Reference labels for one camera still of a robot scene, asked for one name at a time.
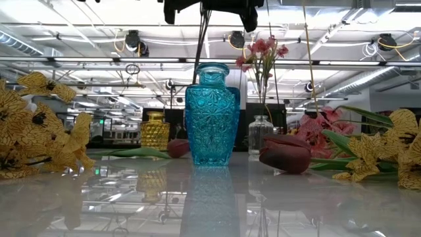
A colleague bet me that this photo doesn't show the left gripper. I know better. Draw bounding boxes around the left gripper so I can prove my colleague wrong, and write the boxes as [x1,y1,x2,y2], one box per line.
[200,0,265,33]

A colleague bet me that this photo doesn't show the clear glass vase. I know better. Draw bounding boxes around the clear glass vase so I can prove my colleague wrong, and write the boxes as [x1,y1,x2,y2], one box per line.
[248,115,274,155]

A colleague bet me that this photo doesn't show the blue patterned glass vase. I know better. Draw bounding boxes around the blue patterned glass vase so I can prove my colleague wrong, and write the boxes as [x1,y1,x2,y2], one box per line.
[184,62,241,167]

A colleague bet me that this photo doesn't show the dark red artificial tulip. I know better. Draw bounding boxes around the dark red artificial tulip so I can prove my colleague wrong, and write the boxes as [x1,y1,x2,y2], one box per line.
[87,138,191,160]
[259,129,399,175]

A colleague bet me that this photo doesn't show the yellow orange speckled flower bunch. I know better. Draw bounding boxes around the yellow orange speckled flower bunch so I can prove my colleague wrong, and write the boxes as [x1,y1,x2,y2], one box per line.
[0,71,96,180]
[332,108,421,191]

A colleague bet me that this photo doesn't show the yellow textured glass vase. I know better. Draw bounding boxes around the yellow textured glass vase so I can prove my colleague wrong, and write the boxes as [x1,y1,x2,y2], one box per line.
[140,111,171,151]

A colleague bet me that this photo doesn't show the long ceiling light strip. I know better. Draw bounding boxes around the long ceiling light strip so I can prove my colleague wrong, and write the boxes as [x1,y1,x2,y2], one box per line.
[0,56,421,66]

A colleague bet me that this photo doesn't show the thin black hanging cable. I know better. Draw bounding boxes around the thin black hanging cable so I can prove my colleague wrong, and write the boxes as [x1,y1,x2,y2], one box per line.
[265,0,281,109]

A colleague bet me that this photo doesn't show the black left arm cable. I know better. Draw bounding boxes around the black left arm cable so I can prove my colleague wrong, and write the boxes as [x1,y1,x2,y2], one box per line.
[192,9,212,84]

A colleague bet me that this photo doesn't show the silver smooth ventilation duct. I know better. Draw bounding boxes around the silver smooth ventilation duct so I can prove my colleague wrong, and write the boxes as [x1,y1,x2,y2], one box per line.
[324,65,421,97]

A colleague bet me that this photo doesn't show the black hanging cable loop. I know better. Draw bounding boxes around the black hanging cable loop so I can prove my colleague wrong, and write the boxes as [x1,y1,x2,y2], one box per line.
[124,63,141,76]

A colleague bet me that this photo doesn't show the silver ribbed ventilation duct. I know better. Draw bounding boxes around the silver ribbed ventilation duct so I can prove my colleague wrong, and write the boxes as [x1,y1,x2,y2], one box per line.
[0,31,63,57]

